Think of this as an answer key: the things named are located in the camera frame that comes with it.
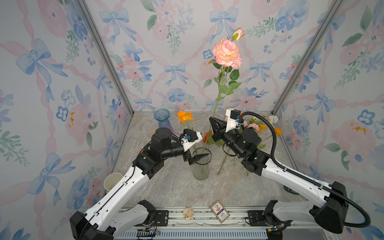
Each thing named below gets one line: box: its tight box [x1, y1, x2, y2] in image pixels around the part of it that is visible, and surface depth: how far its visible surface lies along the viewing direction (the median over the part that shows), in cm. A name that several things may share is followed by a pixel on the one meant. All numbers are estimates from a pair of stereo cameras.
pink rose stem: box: [201, 28, 244, 151], surface depth 45 cm
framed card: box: [210, 200, 231, 224], surface depth 76 cm
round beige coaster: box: [182, 207, 194, 220], surface depth 78 cm
